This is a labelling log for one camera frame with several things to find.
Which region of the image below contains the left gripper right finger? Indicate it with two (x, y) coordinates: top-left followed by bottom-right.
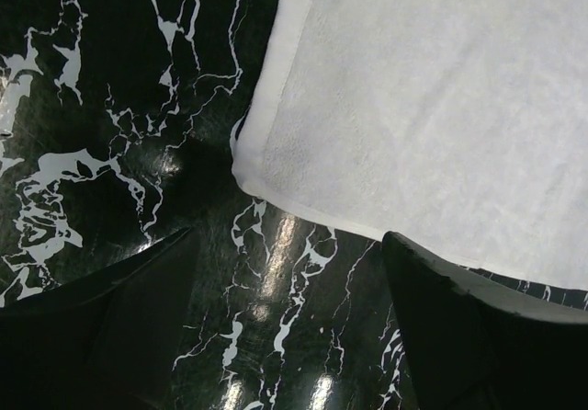
(382, 232), (587, 409)

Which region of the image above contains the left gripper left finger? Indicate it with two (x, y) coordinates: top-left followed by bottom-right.
(1, 228), (199, 409)

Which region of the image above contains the small white towel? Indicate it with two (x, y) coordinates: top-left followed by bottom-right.
(232, 0), (587, 290)

